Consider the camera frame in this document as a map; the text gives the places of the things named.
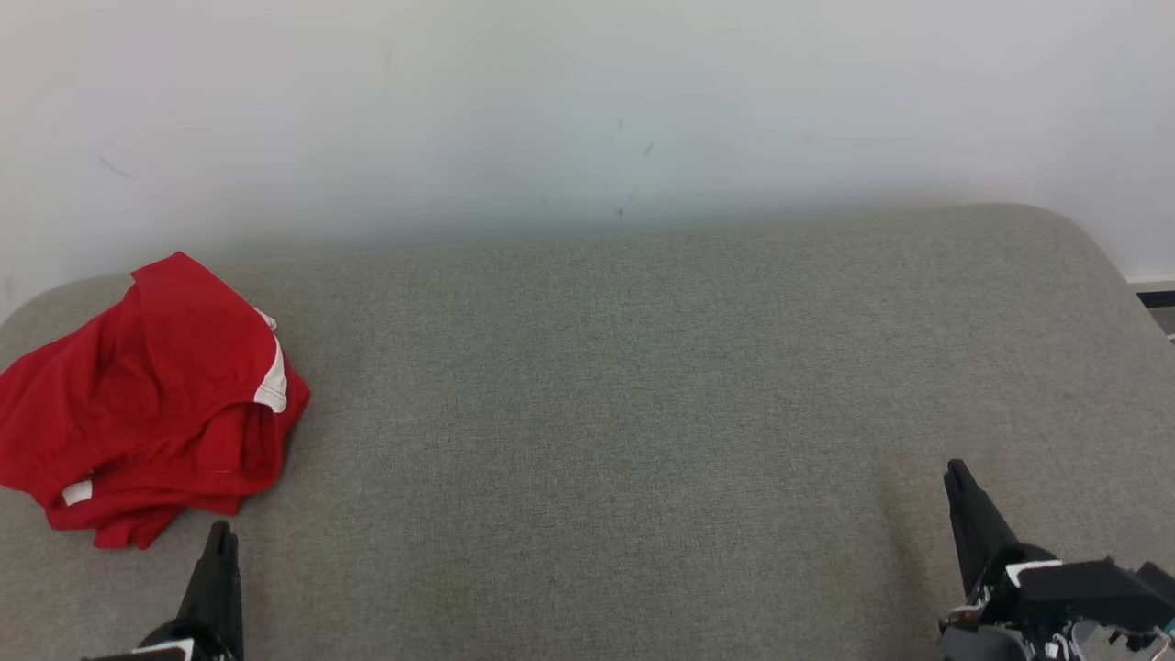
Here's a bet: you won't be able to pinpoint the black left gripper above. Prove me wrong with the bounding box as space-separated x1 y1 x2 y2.
83 521 244 661

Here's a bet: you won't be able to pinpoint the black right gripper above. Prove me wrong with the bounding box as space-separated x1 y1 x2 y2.
941 459 1066 661

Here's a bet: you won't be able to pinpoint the red jersey white sleeves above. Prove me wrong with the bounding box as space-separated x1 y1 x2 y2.
0 303 311 550

